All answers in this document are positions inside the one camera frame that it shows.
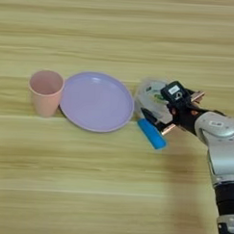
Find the purple round plate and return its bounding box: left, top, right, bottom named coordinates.
left=58, top=69, right=137, bottom=135

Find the pink plastic cup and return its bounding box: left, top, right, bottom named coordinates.
left=26, top=68, right=66, bottom=118

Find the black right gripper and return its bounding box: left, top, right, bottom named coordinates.
left=139, top=87, right=228, bottom=139

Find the blue rectangular block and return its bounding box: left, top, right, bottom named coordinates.
left=135, top=117, right=169, bottom=151

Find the clear plastic container green label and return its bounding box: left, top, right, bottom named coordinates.
left=133, top=77, right=176, bottom=126

